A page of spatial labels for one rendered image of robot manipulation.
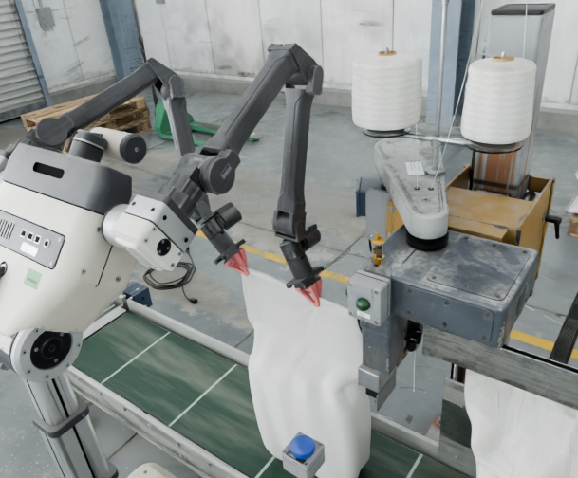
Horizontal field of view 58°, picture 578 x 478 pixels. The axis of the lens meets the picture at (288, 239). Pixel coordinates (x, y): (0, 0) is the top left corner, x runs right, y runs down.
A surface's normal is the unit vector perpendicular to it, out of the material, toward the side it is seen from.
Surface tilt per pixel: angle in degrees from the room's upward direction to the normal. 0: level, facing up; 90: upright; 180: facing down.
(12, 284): 50
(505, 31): 90
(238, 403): 0
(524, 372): 90
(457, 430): 90
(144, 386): 0
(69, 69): 89
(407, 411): 0
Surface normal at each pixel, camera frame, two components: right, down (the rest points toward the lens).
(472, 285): -0.08, -0.87
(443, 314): -0.59, 0.44
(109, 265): 0.81, 0.23
